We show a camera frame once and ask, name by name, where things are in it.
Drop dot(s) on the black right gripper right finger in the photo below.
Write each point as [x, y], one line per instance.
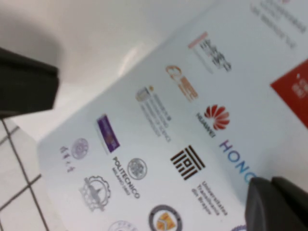
[276, 207]

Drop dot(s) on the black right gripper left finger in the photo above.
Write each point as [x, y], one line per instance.
[26, 86]

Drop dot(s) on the AgileX robot brochure book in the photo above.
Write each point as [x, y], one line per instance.
[183, 115]

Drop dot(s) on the white black-grid tablecloth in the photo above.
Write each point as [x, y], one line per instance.
[16, 183]

